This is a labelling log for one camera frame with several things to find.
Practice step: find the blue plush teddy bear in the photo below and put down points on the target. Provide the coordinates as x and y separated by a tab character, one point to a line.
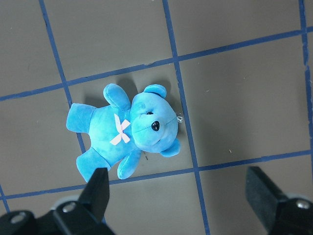
122	130

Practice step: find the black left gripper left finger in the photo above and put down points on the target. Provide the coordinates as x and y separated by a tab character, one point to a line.
83	216

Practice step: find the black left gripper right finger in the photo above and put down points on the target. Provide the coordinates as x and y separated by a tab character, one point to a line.
279	213

